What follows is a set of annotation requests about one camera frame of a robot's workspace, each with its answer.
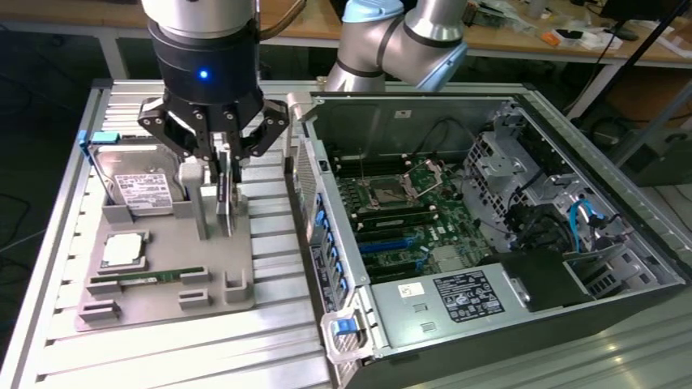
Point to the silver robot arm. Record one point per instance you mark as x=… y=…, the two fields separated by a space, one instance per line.
x=427 y=24

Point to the silver socket cover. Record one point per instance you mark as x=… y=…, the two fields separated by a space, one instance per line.
x=424 y=176

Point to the black monitor stand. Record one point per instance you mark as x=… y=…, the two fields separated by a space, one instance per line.
x=619 y=24

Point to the green motherboard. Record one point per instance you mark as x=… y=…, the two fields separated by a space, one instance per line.
x=448 y=219

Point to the black slanted pole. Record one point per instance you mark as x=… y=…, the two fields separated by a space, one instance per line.
x=637 y=48

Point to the silver chipset heatsink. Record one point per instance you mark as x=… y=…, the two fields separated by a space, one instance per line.
x=447 y=259

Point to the grey parts rack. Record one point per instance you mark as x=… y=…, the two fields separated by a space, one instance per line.
x=161 y=300

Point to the hard disk with blue carrier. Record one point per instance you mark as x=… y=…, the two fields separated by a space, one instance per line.
x=140 y=182

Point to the green Nvidia graphics card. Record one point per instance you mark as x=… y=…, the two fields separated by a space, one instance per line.
x=224 y=210

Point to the wooden desk white frame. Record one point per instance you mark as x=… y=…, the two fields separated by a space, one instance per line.
x=540 y=50
x=81 y=16

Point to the green RAM stick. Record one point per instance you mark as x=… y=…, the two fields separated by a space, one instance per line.
x=151 y=277

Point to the black open PC case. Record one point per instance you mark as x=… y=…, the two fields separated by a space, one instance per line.
x=487 y=356

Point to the black RAM stick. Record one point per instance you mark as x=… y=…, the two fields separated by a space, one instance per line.
x=395 y=222

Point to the silver CPU chip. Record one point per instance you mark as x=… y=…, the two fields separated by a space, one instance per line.
x=124 y=249

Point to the black plastic box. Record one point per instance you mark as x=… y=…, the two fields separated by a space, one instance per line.
x=540 y=279

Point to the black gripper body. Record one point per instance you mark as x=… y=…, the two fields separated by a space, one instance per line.
x=205 y=69

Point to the silver disk bay cage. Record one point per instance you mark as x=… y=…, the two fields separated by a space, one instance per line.
x=497 y=166

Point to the orange black tool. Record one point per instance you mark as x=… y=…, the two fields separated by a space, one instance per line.
x=559 y=37

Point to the dark grey box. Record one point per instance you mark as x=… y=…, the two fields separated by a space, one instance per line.
x=659 y=162

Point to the grey power supply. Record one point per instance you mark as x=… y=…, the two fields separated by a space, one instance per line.
x=411 y=312

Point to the CPU socket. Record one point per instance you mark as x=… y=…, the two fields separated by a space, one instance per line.
x=387 y=194

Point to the blue expansion slot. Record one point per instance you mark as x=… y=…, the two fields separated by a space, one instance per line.
x=384 y=246

